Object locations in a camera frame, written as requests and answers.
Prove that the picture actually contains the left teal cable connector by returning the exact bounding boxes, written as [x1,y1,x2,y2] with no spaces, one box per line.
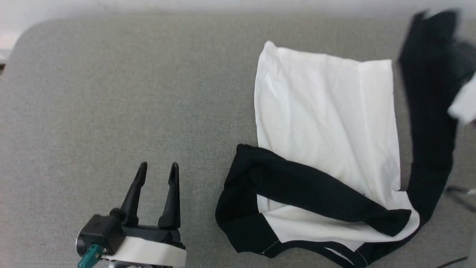
[77,244,104,268]

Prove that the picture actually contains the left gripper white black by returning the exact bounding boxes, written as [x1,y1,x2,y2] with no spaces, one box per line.
[102,162,187,267]

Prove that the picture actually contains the grey fabric sofa cushion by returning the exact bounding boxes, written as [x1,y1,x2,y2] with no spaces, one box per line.
[0,15,476,268]

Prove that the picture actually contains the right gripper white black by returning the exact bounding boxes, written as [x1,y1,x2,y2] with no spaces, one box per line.
[448,73,476,123]

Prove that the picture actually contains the black and white shirt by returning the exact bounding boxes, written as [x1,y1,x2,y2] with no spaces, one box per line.
[215,9,465,268]

